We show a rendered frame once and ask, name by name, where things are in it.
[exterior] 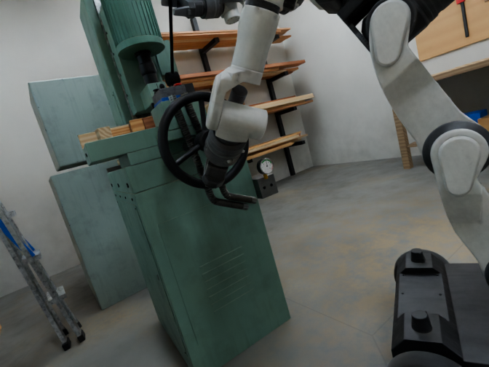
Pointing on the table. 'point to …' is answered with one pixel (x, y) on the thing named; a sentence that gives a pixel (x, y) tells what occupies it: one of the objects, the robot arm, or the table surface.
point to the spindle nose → (146, 66)
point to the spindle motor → (133, 27)
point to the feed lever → (172, 52)
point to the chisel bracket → (149, 94)
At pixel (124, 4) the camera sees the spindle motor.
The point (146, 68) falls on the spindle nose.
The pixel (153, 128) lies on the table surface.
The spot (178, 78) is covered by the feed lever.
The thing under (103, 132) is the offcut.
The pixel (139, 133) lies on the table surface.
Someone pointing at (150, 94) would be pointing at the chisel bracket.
